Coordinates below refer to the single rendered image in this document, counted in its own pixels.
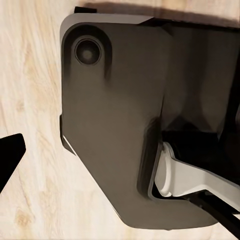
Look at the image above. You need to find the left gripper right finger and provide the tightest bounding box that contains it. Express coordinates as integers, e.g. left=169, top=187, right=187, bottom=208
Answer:
left=224, top=133, right=240, bottom=172

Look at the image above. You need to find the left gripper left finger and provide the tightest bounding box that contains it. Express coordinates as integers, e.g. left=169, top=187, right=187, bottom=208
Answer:
left=0, top=133, right=26, bottom=193

